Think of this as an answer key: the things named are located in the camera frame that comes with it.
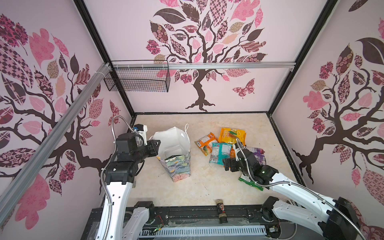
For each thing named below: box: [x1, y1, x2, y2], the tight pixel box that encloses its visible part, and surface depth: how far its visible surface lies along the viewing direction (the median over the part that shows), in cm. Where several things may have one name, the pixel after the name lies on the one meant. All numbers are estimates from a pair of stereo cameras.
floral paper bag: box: [149, 124, 191, 183], surface depth 80 cm
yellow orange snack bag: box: [218, 127, 246, 146], surface depth 102 cm
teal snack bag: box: [209, 142, 232, 166], surface depth 96 cm
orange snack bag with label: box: [194, 132, 219, 157], surface depth 101 cm
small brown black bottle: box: [216, 199, 228, 224], surface depth 74 cm
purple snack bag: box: [245, 146, 266, 166], surface depth 94 cm
